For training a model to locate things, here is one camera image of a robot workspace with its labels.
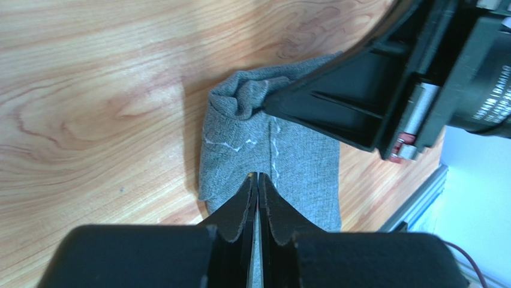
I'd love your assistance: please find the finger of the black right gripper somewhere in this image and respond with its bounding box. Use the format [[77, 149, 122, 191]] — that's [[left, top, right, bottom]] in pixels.
[[264, 41, 411, 152], [319, 1, 425, 76]]

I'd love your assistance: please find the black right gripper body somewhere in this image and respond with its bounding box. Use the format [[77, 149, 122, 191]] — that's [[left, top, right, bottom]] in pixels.
[[378, 1, 510, 162]]

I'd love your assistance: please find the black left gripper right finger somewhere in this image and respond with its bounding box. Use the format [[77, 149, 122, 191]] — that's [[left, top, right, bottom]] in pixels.
[[258, 173, 468, 287]]

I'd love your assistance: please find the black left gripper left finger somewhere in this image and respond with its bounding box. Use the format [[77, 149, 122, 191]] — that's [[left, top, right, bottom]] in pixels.
[[39, 173, 258, 287]]

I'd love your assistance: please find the grey cloth napkin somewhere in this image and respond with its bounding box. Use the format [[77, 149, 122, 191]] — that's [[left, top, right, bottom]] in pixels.
[[199, 55, 341, 287]]

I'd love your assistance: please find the aluminium frame rail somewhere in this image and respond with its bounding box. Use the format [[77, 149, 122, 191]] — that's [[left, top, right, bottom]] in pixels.
[[378, 164, 449, 233]]

